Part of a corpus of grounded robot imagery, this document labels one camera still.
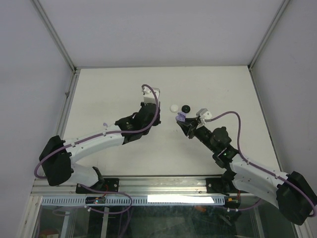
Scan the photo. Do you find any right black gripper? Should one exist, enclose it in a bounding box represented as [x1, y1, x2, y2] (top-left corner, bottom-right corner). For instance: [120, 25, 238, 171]
[177, 117, 217, 153]

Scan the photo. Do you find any purple earbud case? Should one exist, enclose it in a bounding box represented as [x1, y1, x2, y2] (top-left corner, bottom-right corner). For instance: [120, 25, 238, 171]
[175, 112, 186, 122]

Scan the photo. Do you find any black earbud case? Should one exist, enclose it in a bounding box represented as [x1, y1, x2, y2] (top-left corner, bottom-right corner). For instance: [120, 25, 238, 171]
[181, 105, 191, 114]

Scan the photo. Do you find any white earbud case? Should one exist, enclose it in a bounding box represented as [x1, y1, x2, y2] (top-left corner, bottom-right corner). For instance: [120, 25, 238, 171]
[170, 104, 179, 113]

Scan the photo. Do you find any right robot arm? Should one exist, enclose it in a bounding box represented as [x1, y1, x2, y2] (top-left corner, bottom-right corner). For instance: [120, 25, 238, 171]
[176, 118, 317, 226]

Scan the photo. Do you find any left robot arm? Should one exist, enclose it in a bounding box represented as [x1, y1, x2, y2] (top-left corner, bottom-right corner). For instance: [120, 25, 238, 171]
[35, 103, 160, 193]

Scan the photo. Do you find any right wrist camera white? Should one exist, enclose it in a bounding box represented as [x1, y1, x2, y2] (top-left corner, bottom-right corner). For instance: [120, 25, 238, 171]
[196, 108, 212, 125]

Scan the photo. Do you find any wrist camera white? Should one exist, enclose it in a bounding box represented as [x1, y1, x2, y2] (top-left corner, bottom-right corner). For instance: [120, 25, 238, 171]
[142, 87, 160, 104]
[196, 108, 212, 125]

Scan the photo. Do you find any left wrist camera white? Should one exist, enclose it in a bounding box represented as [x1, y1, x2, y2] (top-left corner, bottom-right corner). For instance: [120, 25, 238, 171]
[142, 87, 160, 104]

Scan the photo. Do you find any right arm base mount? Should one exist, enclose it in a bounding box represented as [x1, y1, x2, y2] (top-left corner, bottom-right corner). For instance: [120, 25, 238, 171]
[206, 171, 238, 196]

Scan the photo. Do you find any aluminium front rail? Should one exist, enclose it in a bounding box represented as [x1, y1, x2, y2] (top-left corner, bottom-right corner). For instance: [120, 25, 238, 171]
[31, 175, 263, 198]

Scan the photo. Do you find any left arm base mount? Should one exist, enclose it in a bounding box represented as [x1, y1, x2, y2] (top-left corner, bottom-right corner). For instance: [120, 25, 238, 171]
[76, 167, 119, 194]

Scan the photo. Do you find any slotted cable duct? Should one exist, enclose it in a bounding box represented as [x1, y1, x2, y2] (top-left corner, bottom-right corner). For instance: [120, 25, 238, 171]
[42, 195, 225, 207]

